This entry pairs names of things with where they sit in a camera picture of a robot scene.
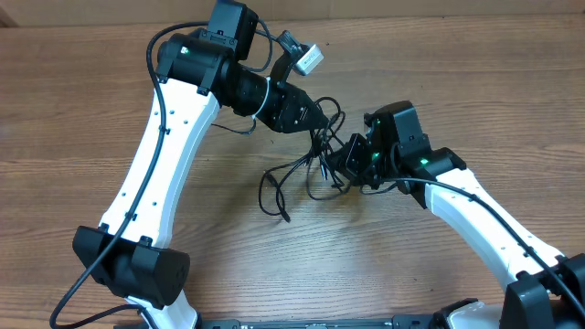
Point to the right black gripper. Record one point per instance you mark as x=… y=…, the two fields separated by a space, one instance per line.
x=346 y=163

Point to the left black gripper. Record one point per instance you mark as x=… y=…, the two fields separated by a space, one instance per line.
x=283 y=118

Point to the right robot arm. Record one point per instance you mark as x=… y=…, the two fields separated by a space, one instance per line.
x=543 y=287

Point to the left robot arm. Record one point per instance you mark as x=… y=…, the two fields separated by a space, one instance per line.
x=196 y=68

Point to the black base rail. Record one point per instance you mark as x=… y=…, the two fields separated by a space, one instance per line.
x=409 y=321

